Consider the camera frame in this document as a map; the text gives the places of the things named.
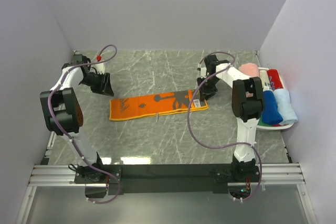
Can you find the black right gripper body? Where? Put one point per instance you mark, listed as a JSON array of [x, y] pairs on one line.
[[208, 87]]

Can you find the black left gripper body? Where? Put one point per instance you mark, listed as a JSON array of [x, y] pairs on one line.
[[95, 83]]

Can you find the grey orange giraffe towel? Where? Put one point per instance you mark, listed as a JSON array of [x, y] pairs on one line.
[[168, 103]]

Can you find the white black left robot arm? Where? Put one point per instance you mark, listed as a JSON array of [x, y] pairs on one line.
[[64, 117]]

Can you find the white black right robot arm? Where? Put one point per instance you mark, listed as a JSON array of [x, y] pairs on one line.
[[247, 106]]

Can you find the pink rolled towel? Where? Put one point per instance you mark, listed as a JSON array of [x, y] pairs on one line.
[[249, 69]]

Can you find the cream patterned rolled towel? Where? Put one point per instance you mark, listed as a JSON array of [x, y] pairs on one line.
[[265, 80]]

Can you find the red rolled towel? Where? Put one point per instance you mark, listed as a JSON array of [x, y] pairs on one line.
[[274, 79]]

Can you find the dark blue rolled towel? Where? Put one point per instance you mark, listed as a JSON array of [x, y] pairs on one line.
[[270, 115]]

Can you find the white towel basket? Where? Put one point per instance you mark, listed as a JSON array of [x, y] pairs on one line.
[[265, 126]]

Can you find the light blue rolled towel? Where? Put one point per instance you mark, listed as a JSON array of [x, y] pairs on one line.
[[285, 109]]

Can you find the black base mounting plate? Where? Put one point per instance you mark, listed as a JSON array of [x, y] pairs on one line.
[[171, 178]]

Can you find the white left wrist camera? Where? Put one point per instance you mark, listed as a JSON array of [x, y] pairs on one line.
[[100, 66]]

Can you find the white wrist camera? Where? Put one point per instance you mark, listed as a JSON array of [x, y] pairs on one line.
[[100, 66], [202, 71]]

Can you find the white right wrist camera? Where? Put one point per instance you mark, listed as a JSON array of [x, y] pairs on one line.
[[202, 71]]

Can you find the aluminium frame rail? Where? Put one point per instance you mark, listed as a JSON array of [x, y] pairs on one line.
[[60, 175]]

